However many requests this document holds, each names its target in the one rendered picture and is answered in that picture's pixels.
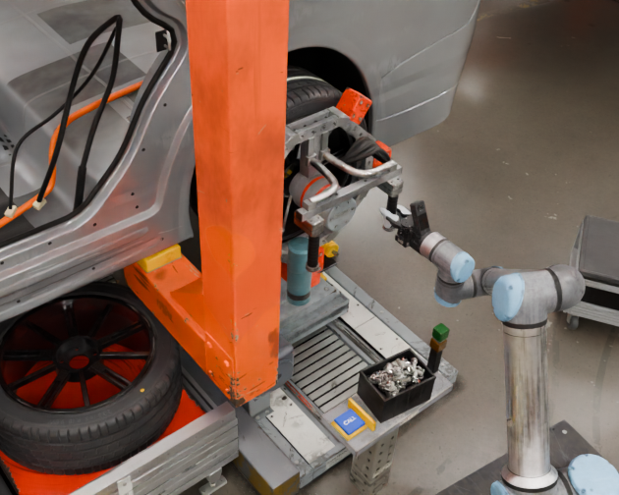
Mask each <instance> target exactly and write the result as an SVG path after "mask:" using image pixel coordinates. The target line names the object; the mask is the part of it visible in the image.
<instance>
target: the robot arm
mask: <svg viewBox="0 0 619 495"><path fill-rule="evenodd" d="M410 207H411V209H409V208H407V207H404V206H402V205H397V215H395V214H392V213H391V212H390V211H388V210H386V209H385V208H379V211H380V213H381V215H382V216H383V220H384V226H385V227H386V228H390V227H391V226H393V227H394V228H396V229H398V232H397V234H398V235H396V236H395V241H397V242H398V243H399V244H401V245H402V246H403V247H404V248H407V247H411V248H412V249H414V250H415V251H416V252H418V253H419V254H420V255H422V256H424V257H425V258H426V259H428V260H429V261H430V262H432V263H433V264H434V265H436V266H437V267H438V271H437V277H436V283H435V287H434V297H435V299H436V301H437V302H438V303H440V304H441V305H443V306H447V307H454V306H457V305H458V304H459V303H460V302H461V300H464V299H470V298H476V297H482V296H492V306H493V307H494V310H493V311H494V313H495V315H496V317H497V318H498V319H499V320H501V321H502V325H503V344H504V368H505V393H506V417H507V442H508V463H507V464H506V465H505V466H504V467H503V468H502V470H501V480H500V481H495V482H493V483H492V484H491V488H490V493H491V495H619V473H618V472H617V470H616V469H615V467H614V466H613V465H611V464H610V463H609V462H608V461H607V460H605V459H604V458H602V457H599V456H596V455H592V454H585V455H579V456H578V457H576V458H575V459H574V460H572V461H571V463H570V464H569V466H568V467H563V468H558V469H555V467H553V466H552V465H551V464H550V458H549V417H548V376H547V336H546V324H547V313H552V312H557V311H562V310H565V309H568V308H571V307H573V306H575V305H576V304H577V303H579V301H580V300H581V299H582V297H583V295H584V293H585V288H586V286H585V280H584V278H583V276H582V274H581V273H580V272H579V271H578V270H577V269H576V268H574V267H572V266H570V265H566V264H554V265H551V266H549V267H547V268H545V269H504V268H503V267H501V266H491V267H488V268H482V269H476V270H474V268H475V261H474V260H473V258H472V257H470V256H469V255H468V254H467V253H466V252H465V251H463V250H461V249H460V248H458V247H457V246H455V245H454V244H453V243H451V242H450V241H448V240H447V239H446V238H444V237H443V236H442V235H440V234H439V233H437V232H434V233H433V232H431V231H430V228H429V223H428V219H427V214H426V209H425V204H424V201H423V200H417V201H415V202H413V203H411V204H410ZM398 238H399V239H400V240H401V241H403V243H400V242H399V241H398ZM407 243H408V245H407Z"/></svg>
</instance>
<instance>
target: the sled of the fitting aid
mask: <svg viewBox="0 0 619 495"><path fill-rule="evenodd" d="M320 277H321V278H323V279H324V280H325V281H326V282H327V283H328V284H329V285H331V286H332V287H333V288H334V289H335V290H336V298H335V299H333V300H332V301H330V302H327V303H325V304H324V305H322V306H320V307H318V308H316V309H315V310H313V311H311V312H309V313H307V314H306V315H304V316H302V317H300V318H298V319H297V320H295V321H293V322H291V323H289V324H288V325H286V326H284V327H282V328H280V329H279V332H280V333H281V334H282V336H283V337H284V338H285V339H286V340H287V341H289V342H290V343H291V345H292V344H294V343H295V342H297V341H299V340H301V339H302V338H304V337H305V336H306V335H308V334H310V333H312V332H313V331H315V330H317V329H319V328H320V327H322V326H324V325H326V324H327V323H329V322H331V321H333V320H334V319H336V318H338V317H340V316H341V315H343V314H345V313H347V312H348V311H349V302H350V299H349V298H347V297H346V296H345V295H344V294H343V293H342V292H341V291H339V290H338V289H337V288H336V287H335V286H334V285H333V284H331V283H330V282H329V281H328V280H327V277H325V276H324V275H323V274H322V273H320Z"/></svg>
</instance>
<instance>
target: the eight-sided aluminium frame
mask: <svg viewBox="0 0 619 495"><path fill-rule="evenodd" d="M338 127H341V128H342V129H343V130H344V131H346V132H347V133H348V134H350V135H351V136H352V137H354V138H355V139H356V140H357V139H358V138H361V137H368V138H370V139H372V140H374V141H375V138H374V137H373V136H372V135H371V134H369V133H368V132H367V131H365V130H364V129H363V128H362V127H360V126H359V125H358V124H357V123H355V122H353V121H350V117H349V116H347V115H346V114H344V113H343V112H342V111H340V110H339V109H337V108H335V107H334V106H332V107H330V108H326V109H325V110H322V111H320V112H317V113H315V114H312V115H310V116H307V117H305V118H303V119H301V120H298V121H296V122H293V123H291V124H288V125H286V126H285V158H286V157H287V155H288V154H289V152H290V151H291V149H292V148H293V147H294V146H295V145H296V144H298V143H301V142H303V141H305V140H308V138H312V137H316V136H319V135H321V134H322V133H324V132H326V131H331V130H333V129H335V128H338ZM285 158H284V159H285ZM372 164H373V157H372V156H371V157H368V158H366V159H363V160H361V161H357V162H354V168H357V169H361V170H368V169H372ZM361 179H363V178H359V177H355V176H352V182H351V184H353V183H355V182H357V181H359V180H361ZM368 192H369V190H368V191H366V192H363V193H361V194H359V195H357V196H355V197H353V199H354V200H355V201H356V209H357V207H358V206H359V205H360V203H361V202H362V200H363V199H364V198H365V197H366V195H367V193H368ZM341 229H342V228H341ZM341 229H339V230H336V231H332V230H330V229H328V228H327V227H326V226H325V225H324V226H323V232H321V233H320V240H319V246H320V247H321V246H323V245H325V244H327V243H330V242H331V241H333V240H334V239H335V238H336V237H337V236H338V235H339V232H340V231H341ZM290 241H291V240H290ZM290 241H288V242H286V243H283V244H282V255H281V262H282V263H283V262H284V263H287V256H288V243H289V242H290Z"/></svg>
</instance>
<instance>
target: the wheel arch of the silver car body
mask: <svg viewBox="0 0 619 495"><path fill-rule="evenodd" d="M287 65H291V66H297V67H301V68H304V69H306V70H308V71H310V72H312V73H313V74H315V75H316V76H318V77H320V78H321V79H323V80H324V81H326V82H327V83H329V84H331V85H332V86H334V87H335V88H337V89H338V90H340V91H341V92H343V93H344V91H345V89H346V87H349V88H351V89H353V90H355V91H358V92H359V93H361V94H362V95H364V96H365V97H367V98H368V99H370V100H371V101H372V103H371V105H370V106H369V108H368V110H367V112H366V114H365V120H366V128H367V132H368V133H369V134H371V135H372V136H373V137H374V131H375V105H374V98H373V93H372V89H371V86H370V83H369V80H368V78H367V76H366V73H365V71H364V70H363V68H362V67H361V65H360V64H359V63H358V62H357V61H356V60H355V59H354V58H353V57H352V56H351V55H350V54H348V53H347V52H345V51H343V50H341V49H339V48H336V47H333V46H329V45H323V44H311V45H304V46H300V47H296V48H293V49H290V50H288V61H287ZM195 166H196V161H195V163H194V167H193V170H192V174H191V178H190V184H189V191H188V221H189V227H190V231H191V234H192V237H193V236H194V232H193V228H192V224H191V219H190V190H191V183H192V177H193V173H194V169H195Z"/></svg>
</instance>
